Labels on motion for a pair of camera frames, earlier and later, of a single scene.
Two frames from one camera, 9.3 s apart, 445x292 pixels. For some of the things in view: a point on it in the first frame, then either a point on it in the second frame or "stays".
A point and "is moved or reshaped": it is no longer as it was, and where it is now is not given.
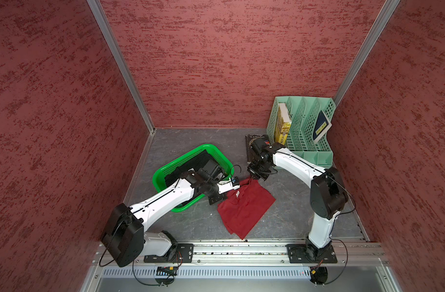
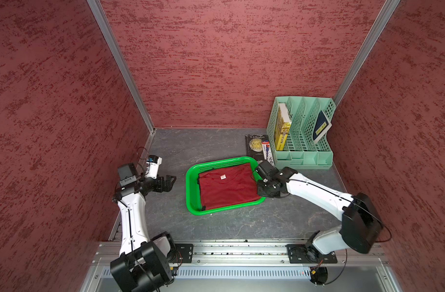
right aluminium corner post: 366,48 stays
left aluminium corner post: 98,11 stays
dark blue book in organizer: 323,125 stays
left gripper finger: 215,198 -> 168,184
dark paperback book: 248,137 stays
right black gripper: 251,168 -> 261,191
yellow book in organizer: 283,123 stays
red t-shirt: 245,207 is moved or reshaped
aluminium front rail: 274,255 stays
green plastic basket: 158,178 -> 222,185
